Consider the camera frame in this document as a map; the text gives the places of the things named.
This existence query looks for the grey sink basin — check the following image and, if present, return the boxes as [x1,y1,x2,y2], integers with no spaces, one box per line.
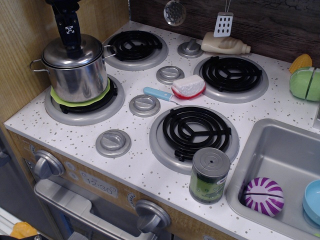
[226,119,320,240]

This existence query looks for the back right black burner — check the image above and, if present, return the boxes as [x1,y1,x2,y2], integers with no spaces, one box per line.
[201,56,262,92]

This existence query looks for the grey stovetop knob upper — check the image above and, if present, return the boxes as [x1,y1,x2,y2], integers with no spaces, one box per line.
[156,66,185,85]

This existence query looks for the purple white striped ball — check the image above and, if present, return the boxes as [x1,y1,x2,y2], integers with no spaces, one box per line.
[242,177,285,217]

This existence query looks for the steel pot lid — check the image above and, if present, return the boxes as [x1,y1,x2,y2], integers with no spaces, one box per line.
[41,33,104,69]

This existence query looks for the grey stovetop knob back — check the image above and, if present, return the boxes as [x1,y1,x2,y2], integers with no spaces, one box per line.
[177,38,203,59]

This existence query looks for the metal skimmer spoon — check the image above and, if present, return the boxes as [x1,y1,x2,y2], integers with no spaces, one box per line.
[163,0,187,27]

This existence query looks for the steel pot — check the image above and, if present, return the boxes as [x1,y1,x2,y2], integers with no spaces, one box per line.
[29,44,117,103]

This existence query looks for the green round mat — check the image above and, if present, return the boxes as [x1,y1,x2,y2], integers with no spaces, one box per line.
[50,78,111,107]

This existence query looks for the green toy cabbage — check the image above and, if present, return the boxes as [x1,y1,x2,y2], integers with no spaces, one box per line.
[289,66,320,102]

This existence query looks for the black burner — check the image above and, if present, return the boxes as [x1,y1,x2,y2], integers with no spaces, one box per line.
[162,106,232,162]
[108,30,163,61]
[59,79,118,114]
[201,56,262,92]

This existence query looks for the oven dial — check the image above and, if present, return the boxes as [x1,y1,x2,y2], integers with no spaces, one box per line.
[34,150,65,180]
[135,199,172,234]

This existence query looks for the right oven dial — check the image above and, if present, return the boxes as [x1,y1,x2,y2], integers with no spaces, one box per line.
[135,199,172,234]

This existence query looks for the back left black burner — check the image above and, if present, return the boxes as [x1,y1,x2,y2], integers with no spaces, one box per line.
[108,30,163,61]

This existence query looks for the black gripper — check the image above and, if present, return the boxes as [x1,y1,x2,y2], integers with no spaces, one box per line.
[45,0,83,58]

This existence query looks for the grey stovetop knob middle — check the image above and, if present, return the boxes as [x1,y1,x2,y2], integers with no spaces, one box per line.
[129,94,161,118]

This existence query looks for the cream toy bottle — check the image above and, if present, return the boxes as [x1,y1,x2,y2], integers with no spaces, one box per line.
[201,31,251,55]

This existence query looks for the grey stovetop knob front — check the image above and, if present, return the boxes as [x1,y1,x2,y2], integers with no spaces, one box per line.
[95,129,132,158]

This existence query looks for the yellow object on floor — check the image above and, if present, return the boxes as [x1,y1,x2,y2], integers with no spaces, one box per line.
[9,222,38,239]

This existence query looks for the oven clock display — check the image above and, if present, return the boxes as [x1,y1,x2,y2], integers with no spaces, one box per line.
[79,170,118,198]

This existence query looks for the yellow toy corn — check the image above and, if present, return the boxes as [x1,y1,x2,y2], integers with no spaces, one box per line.
[288,53,313,74]

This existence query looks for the left oven dial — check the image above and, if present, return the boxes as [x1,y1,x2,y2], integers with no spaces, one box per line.
[34,150,65,180]

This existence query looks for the grey stovetop knob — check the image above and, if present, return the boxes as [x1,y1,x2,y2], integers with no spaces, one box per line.
[177,38,203,59]
[156,66,185,85]
[95,129,132,158]
[129,94,161,118]

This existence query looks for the light blue bowl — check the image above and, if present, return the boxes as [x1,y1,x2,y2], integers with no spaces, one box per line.
[302,179,320,226]

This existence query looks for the white slotted spatula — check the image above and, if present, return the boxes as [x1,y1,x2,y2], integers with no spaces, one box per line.
[213,0,234,38]

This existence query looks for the front right black burner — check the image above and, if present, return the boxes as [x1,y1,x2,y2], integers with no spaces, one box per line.
[162,106,232,162]

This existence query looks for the green toy can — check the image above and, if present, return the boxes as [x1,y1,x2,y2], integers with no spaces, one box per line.
[189,147,231,205]

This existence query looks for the front left black burner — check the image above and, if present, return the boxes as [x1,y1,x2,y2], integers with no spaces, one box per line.
[59,79,118,114]

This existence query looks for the grey oven door handle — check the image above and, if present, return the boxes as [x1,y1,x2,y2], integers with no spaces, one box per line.
[34,179,158,240]

